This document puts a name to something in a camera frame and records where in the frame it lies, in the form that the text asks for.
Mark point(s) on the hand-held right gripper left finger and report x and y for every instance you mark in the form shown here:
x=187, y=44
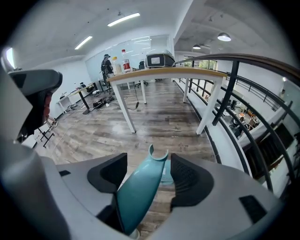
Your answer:
x=79, y=187

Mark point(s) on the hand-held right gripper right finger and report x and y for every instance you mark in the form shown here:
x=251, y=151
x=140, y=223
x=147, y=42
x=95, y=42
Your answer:
x=222, y=199

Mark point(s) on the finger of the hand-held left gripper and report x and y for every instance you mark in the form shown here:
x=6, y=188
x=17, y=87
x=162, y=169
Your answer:
x=42, y=79

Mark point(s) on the white side table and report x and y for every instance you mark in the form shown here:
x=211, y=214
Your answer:
x=63, y=102

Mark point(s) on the long ceiling light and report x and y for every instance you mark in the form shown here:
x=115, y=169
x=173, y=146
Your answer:
x=123, y=20
x=83, y=42

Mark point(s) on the black metal floor stand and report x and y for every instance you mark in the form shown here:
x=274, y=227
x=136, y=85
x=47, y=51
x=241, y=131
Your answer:
x=45, y=137

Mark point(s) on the yellow-capped clear jar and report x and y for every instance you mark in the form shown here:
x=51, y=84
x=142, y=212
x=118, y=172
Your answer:
x=116, y=66

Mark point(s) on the clear bottle red label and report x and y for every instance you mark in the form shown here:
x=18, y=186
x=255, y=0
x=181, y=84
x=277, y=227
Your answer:
x=126, y=64

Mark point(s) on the white grey device with screen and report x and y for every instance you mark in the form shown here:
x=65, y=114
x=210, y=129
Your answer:
x=159, y=59

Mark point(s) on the large wooden table white legs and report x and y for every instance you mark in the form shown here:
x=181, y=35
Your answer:
x=164, y=72

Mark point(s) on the black railing wooden handrail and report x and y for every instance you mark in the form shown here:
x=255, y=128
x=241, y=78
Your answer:
x=243, y=61

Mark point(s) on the black pendant lamp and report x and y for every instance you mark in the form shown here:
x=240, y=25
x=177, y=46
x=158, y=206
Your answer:
x=196, y=47
x=224, y=37

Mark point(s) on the yellow table black pedestal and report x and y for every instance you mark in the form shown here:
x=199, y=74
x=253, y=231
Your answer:
x=80, y=92

